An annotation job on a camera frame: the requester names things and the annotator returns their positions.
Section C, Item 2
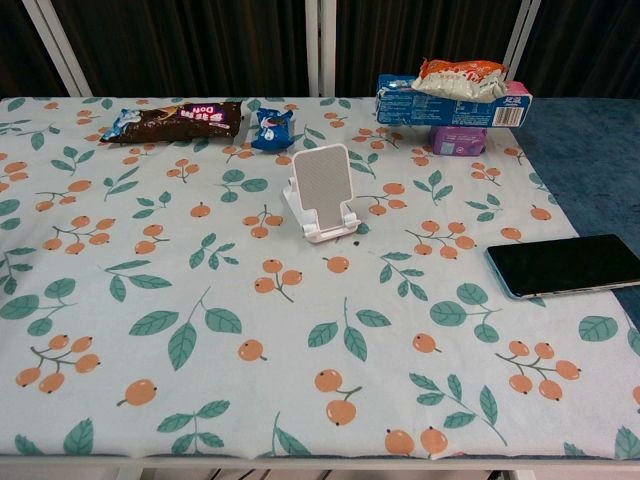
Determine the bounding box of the blue cookie packet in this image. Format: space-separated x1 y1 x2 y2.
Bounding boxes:
250 107 296 151

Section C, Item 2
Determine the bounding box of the white upright frame post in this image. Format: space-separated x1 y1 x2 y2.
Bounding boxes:
304 0 337 99

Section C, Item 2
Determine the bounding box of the black smartphone with blue frame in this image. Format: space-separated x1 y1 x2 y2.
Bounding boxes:
486 233 640 301

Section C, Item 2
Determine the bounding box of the orange and white snack bag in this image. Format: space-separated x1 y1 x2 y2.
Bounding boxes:
410 57 511 100

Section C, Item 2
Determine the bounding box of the floral orange fruit tablecloth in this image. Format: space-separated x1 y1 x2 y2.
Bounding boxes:
0 95 640 461

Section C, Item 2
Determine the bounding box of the white folding phone stand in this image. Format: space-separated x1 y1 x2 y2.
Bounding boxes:
281 143 363 246

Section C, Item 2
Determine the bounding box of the dark blue table mat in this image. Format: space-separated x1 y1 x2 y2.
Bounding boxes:
519 97 640 351

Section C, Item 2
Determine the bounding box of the white slanted frame post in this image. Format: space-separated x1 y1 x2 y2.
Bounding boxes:
499 0 544 81
22 0 94 97

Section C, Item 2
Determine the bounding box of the black pleated curtain panel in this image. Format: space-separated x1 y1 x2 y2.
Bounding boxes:
0 0 66 99
54 0 321 99
334 0 526 96
519 0 640 99

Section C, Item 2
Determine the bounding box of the brown chocolate snack bag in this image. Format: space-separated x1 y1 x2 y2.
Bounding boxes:
99 99 245 146

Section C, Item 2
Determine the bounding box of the purple packet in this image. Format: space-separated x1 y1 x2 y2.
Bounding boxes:
429 124 489 159

